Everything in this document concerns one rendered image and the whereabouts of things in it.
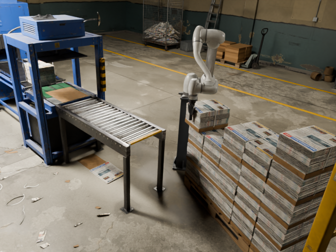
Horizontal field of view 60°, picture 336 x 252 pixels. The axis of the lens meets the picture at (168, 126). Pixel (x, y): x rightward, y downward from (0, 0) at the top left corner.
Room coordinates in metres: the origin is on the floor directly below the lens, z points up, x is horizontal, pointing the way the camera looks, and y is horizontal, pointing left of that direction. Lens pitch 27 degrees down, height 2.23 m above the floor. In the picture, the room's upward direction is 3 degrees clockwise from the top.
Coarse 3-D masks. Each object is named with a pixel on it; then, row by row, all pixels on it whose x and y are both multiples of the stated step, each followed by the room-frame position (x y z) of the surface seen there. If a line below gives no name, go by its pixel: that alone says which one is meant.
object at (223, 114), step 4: (204, 100) 3.01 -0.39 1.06; (208, 100) 3.01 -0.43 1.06; (212, 100) 3.02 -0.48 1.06; (216, 100) 3.03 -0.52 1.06; (212, 104) 2.91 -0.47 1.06; (216, 104) 2.91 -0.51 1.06; (220, 104) 2.92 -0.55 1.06; (216, 108) 2.80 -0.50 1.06; (220, 108) 2.81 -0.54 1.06; (224, 108) 2.82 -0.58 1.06; (228, 108) 2.83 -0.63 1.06; (220, 112) 2.78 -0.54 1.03; (224, 112) 2.81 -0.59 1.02; (228, 112) 2.83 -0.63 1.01; (220, 116) 2.79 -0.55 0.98; (224, 116) 2.81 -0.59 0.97; (228, 116) 2.84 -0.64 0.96; (216, 120) 2.77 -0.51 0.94; (220, 120) 2.80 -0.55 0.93; (224, 120) 2.82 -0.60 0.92; (216, 124) 2.77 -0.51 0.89; (220, 124) 2.80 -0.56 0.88
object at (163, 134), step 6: (90, 96) 3.61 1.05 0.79; (96, 96) 3.59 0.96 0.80; (108, 102) 3.41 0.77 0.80; (120, 108) 3.25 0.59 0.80; (126, 114) 3.12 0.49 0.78; (132, 114) 3.09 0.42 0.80; (144, 120) 2.95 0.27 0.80; (156, 126) 2.82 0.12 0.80; (162, 132) 2.73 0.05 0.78; (162, 138) 2.73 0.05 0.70
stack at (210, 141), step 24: (216, 144) 2.45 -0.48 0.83; (192, 168) 2.77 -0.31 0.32; (216, 168) 2.40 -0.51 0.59; (240, 168) 2.14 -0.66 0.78; (192, 192) 2.71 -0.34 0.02; (216, 192) 2.36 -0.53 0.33; (240, 192) 2.08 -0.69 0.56; (216, 216) 2.33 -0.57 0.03; (240, 216) 2.03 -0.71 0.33; (240, 240) 1.97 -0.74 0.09
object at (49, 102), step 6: (54, 84) 3.96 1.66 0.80; (60, 84) 3.98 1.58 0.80; (66, 84) 3.99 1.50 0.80; (72, 84) 4.03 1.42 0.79; (30, 90) 3.68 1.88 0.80; (42, 90) 3.70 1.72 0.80; (48, 90) 3.71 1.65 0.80; (78, 90) 3.79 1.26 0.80; (84, 90) 3.81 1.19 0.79; (30, 96) 3.58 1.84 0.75; (48, 96) 3.49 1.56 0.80; (48, 102) 3.32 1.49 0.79; (54, 102) 3.31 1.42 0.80; (60, 102) 3.32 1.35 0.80; (66, 102) 3.36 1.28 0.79; (72, 102) 3.42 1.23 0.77; (48, 108) 3.26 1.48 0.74; (54, 108) 3.23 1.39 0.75
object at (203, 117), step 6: (198, 102) 2.94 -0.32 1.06; (186, 108) 2.91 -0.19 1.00; (198, 108) 2.77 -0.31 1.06; (204, 108) 2.78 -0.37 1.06; (186, 114) 2.90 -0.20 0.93; (198, 114) 2.69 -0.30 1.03; (204, 114) 2.69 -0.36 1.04; (210, 114) 2.72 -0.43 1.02; (192, 120) 2.79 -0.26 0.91; (198, 120) 2.69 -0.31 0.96; (204, 120) 2.69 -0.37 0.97; (210, 120) 2.73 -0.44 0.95; (198, 126) 2.69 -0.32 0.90; (204, 126) 2.70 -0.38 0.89; (210, 126) 2.74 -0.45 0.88
